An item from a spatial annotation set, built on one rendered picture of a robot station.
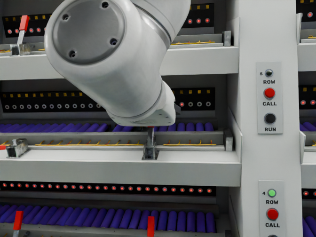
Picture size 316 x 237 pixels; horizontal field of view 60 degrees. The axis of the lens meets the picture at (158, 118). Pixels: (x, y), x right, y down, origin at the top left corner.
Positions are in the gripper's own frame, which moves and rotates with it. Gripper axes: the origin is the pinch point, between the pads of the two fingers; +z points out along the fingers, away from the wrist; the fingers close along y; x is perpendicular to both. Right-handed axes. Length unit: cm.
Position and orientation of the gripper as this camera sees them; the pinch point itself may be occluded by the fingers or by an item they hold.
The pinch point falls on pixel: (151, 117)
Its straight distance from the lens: 52.3
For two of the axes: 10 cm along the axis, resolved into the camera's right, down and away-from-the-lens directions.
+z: 1.3, 2.2, 9.7
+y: 9.9, -0.1, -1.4
